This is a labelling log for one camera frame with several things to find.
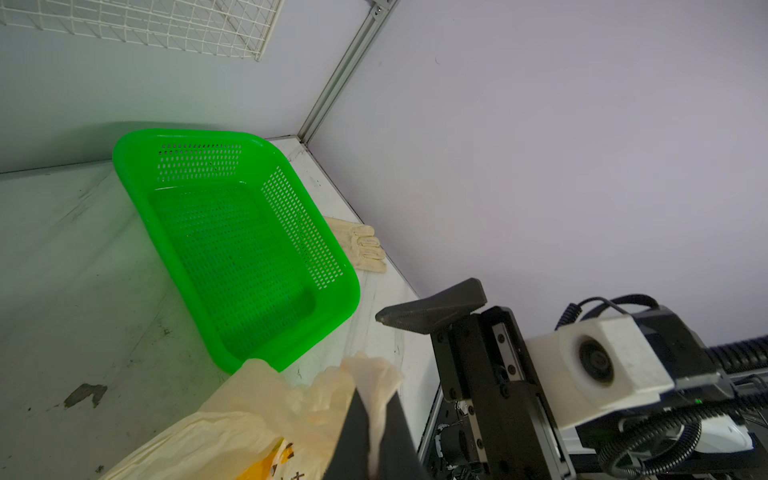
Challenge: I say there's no white wire wall basket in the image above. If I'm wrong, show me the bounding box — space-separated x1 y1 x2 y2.
1 0 283 61

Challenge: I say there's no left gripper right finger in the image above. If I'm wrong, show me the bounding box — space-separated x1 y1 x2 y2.
377 393 429 480

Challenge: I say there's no green plastic basket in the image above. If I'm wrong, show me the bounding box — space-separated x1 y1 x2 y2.
112 129 361 374

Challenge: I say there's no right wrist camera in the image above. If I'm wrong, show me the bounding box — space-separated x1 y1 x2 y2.
526 315 674 429

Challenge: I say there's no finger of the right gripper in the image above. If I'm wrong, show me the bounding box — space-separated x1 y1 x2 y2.
375 278 487 335

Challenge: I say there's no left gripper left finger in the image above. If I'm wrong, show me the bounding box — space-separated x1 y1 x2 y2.
323 391 370 480

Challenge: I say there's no translucent beige plastic bag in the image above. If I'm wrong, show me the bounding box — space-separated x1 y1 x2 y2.
105 353 402 479

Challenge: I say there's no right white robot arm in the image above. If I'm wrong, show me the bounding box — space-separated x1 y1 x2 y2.
376 278 767 479

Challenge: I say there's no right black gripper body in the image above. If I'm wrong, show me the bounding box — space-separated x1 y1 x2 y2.
428 307 576 479

